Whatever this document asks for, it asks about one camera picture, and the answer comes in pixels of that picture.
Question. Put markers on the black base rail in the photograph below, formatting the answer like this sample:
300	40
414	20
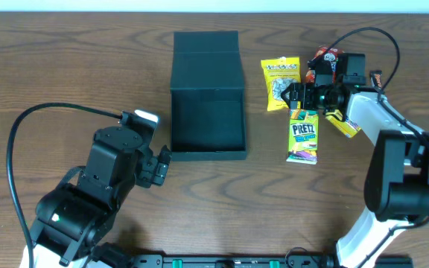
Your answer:
158	261

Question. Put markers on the black gift box with lid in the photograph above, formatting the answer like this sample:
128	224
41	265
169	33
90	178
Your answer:
207	97

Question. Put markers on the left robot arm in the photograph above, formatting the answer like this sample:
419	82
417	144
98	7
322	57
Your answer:
81	210

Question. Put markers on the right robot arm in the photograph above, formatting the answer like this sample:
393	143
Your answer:
396	190

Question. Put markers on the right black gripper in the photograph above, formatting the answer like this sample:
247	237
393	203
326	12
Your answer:
307	97

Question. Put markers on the small dark chocolate bar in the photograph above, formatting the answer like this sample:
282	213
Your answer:
375	77

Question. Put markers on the green yellow Pretz box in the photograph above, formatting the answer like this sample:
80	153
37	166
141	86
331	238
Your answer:
303	136

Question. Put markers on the red Hello Panda box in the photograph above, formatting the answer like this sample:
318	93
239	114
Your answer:
323	69

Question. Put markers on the yellow Mentos candy tub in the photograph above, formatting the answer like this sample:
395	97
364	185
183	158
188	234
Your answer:
348	128

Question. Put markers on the yellow Hacks candy bag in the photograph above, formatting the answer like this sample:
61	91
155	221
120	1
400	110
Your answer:
279	73

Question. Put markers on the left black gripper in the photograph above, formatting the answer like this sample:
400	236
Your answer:
155	168

